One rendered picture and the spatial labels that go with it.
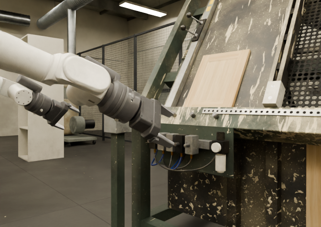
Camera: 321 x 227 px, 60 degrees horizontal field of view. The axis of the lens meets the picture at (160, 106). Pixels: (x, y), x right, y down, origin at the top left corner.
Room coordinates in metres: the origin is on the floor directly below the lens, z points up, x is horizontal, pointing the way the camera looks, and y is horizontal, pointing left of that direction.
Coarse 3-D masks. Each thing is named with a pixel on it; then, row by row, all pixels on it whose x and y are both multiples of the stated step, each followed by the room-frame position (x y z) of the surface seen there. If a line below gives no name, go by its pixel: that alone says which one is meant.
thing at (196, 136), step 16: (176, 128) 1.54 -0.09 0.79; (192, 128) 1.46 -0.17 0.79; (208, 128) 1.40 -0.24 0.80; (224, 128) 1.34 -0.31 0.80; (176, 144) 1.37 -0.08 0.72; (192, 144) 1.34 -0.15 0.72; (208, 144) 1.34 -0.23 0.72; (224, 144) 1.27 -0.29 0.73; (160, 160) 1.49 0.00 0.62; (176, 160) 1.54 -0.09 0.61; (192, 160) 1.46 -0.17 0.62; (208, 160) 1.40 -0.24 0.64; (224, 160) 1.29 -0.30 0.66; (224, 176) 1.34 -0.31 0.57
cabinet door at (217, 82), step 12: (204, 60) 1.75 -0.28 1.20; (216, 60) 1.69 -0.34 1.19; (228, 60) 1.63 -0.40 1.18; (240, 60) 1.57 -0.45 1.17; (204, 72) 1.69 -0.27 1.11; (216, 72) 1.63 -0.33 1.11; (228, 72) 1.58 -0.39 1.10; (240, 72) 1.52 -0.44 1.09; (192, 84) 1.70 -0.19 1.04; (204, 84) 1.64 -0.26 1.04; (216, 84) 1.58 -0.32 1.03; (228, 84) 1.52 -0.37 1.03; (192, 96) 1.64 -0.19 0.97; (204, 96) 1.58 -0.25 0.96; (216, 96) 1.53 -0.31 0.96; (228, 96) 1.47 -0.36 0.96
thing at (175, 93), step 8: (216, 0) 2.05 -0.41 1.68; (208, 16) 1.97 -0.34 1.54; (208, 24) 1.97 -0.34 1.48; (200, 40) 1.90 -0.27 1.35; (192, 48) 1.86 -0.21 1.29; (192, 56) 1.83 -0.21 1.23; (184, 64) 1.82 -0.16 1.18; (192, 64) 1.83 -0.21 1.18; (184, 72) 1.77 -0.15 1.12; (176, 80) 1.77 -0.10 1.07; (184, 80) 1.77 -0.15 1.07; (176, 88) 1.73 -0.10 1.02; (176, 96) 1.71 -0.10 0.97; (168, 104) 1.69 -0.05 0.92
